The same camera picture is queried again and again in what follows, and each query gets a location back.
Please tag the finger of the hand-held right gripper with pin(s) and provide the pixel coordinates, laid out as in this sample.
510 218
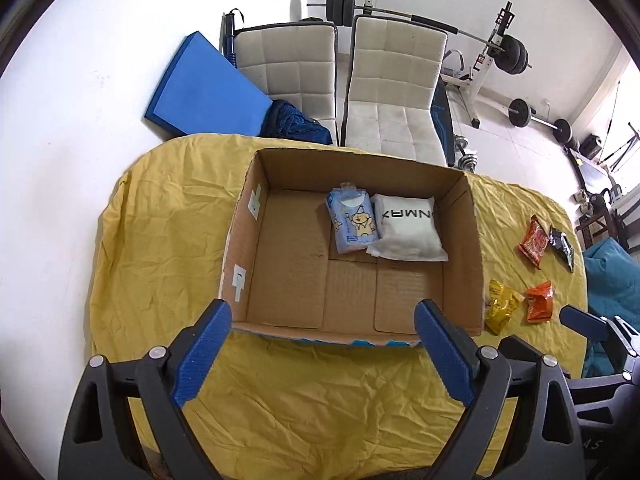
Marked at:
520 349
582 321

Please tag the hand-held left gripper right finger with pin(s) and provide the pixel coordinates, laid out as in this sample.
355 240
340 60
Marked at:
442 355

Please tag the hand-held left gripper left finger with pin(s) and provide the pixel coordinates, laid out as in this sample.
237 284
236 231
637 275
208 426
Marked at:
200 355

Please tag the yellow snack packet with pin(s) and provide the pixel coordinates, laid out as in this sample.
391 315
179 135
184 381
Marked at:
501 307

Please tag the orange snack packet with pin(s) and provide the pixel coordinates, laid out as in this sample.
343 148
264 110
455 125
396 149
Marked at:
540 302

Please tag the teal bean bag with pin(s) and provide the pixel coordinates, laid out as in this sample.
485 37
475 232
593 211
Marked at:
612 270

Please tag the black snack packet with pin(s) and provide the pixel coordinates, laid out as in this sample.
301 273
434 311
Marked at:
562 247

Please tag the red snack packet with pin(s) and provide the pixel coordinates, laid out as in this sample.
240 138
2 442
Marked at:
535 242

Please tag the yellow table cloth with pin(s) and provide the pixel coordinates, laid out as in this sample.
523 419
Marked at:
150 260

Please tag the open cardboard box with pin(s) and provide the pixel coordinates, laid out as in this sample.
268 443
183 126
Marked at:
300 280

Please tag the white pillow packet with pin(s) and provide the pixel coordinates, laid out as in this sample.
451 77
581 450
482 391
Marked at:
407 230

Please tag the blue cartoon tissue packet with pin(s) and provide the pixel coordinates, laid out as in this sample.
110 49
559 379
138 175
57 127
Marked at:
352 222

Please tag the chrome dumbbell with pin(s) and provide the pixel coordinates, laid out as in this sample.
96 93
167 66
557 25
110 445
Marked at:
467 160

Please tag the short barbell with black plates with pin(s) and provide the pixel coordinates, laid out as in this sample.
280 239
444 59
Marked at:
520 111

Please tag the blue foam mat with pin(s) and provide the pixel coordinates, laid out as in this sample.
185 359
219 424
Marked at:
200 85

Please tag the white weight bench rack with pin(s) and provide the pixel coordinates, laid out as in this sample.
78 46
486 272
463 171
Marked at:
480 70

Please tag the white padded chair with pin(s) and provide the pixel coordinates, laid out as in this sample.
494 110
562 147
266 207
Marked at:
390 85
285 70

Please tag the black blue exercise bar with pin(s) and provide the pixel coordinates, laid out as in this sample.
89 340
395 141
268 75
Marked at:
230 35

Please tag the long barbell with black plates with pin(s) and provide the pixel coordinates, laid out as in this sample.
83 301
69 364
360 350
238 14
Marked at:
340 5

